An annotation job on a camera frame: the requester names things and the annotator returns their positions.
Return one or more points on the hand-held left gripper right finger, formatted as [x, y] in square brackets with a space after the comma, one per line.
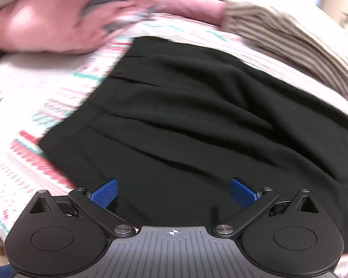
[241, 190]

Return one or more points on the striped white brown garment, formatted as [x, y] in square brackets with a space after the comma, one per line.
[290, 31]

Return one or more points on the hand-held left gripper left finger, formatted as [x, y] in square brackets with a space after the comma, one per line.
[106, 192]

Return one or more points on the patterned bed blanket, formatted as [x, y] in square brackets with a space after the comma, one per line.
[46, 115]

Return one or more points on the black pants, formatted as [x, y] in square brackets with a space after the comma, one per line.
[191, 127]

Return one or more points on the pink garment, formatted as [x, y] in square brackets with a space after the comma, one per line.
[61, 20]

